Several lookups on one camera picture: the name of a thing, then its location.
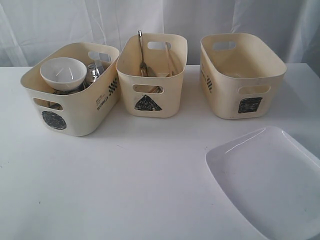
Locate stainless steel knife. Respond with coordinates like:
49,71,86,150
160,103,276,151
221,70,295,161
147,66,157,77

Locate cream bin with square mark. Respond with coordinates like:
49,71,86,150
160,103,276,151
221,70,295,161
200,33,287,120

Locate stainless steel bowl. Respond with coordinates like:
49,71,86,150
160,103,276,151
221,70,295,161
84,60,111,88

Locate stainless steel cup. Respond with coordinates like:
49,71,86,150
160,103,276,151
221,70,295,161
53,84,85,95
46,101,63,111

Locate white ceramic bowl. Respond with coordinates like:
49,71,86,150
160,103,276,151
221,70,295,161
39,57,87,91

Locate cream bin with circle mark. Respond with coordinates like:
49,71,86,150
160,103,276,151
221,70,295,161
20,42,121,137

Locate stainless steel fork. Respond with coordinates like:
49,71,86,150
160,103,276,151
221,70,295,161
137,30,148,77

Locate cream bin with triangle mark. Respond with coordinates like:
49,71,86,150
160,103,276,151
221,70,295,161
116,33,188,118

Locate white curtain backdrop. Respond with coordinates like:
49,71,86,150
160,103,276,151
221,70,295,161
0,0,320,73

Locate white rectangular plate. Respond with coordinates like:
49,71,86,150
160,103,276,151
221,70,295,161
205,126,320,240

